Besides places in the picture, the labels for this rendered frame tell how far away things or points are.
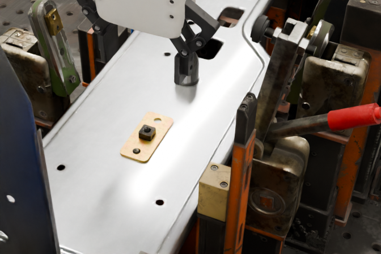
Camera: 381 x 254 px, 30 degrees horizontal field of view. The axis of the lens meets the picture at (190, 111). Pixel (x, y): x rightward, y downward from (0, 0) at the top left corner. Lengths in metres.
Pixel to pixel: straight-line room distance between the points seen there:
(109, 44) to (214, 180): 0.20
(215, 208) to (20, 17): 0.97
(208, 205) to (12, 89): 0.33
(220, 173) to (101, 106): 0.24
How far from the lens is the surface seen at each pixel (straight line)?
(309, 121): 0.77
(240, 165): 0.68
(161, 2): 0.72
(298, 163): 0.81
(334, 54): 0.93
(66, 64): 0.97
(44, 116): 1.02
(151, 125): 0.90
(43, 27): 0.92
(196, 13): 0.73
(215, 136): 0.89
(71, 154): 0.88
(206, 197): 0.77
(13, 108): 0.52
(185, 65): 0.78
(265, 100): 0.75
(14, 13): 1.66
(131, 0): 0.74
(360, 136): 1.07
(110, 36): 0.81
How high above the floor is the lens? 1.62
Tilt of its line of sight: 42 degrees down
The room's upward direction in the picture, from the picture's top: 2 degrees clockwise
